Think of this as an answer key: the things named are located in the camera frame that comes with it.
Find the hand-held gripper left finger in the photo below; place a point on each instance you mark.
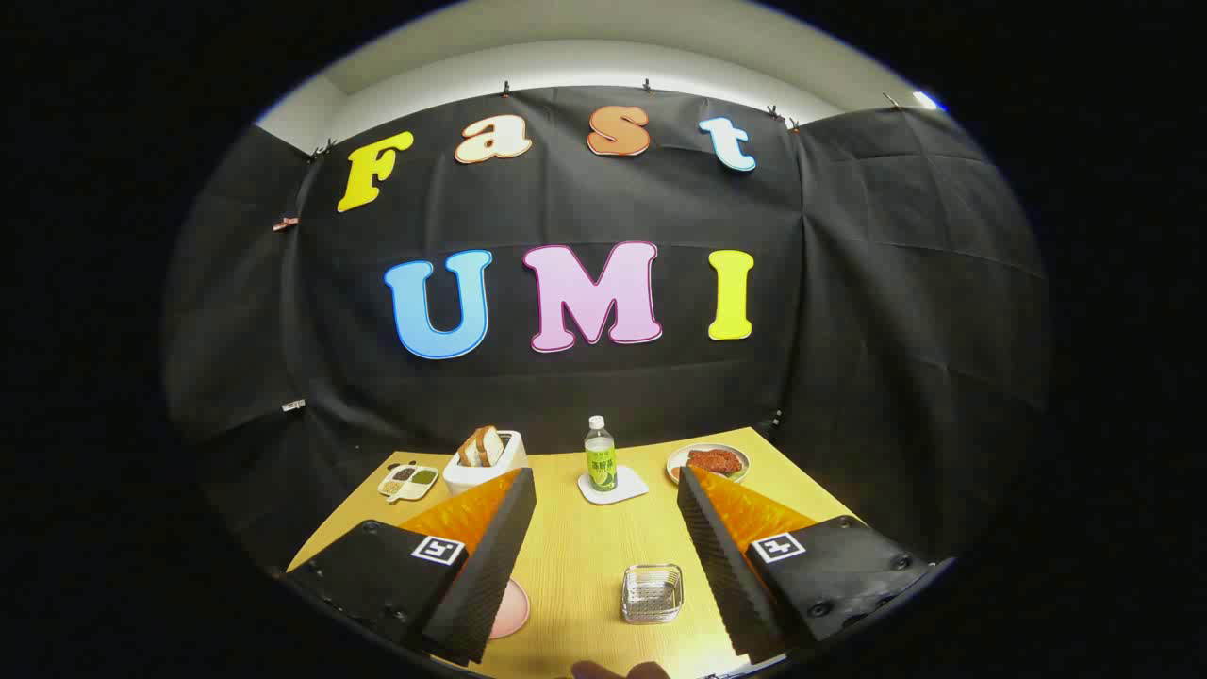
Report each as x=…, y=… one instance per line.
x=490, y=566

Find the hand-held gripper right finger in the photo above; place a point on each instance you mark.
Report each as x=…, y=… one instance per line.
x=721, y=566

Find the pink round plate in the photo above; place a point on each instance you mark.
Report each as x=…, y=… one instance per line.
x=514, y=608

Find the square metal drain basket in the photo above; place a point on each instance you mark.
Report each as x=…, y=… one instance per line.
x=653, y=594

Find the white toaster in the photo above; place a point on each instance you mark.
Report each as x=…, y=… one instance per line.
x=476, y=474

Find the white plate with food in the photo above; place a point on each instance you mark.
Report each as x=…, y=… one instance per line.
x=712, y=462

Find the toast bread slice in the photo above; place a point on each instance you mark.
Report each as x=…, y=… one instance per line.
x=469, y=451
x=492, y=443

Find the white square coaster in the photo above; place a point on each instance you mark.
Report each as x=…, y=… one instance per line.
x=632, y=488

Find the white divided condiment dish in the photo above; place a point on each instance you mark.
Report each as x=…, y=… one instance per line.
x=407, y=481

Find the green label drink bottle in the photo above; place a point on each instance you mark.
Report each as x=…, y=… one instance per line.
x=600, y=464

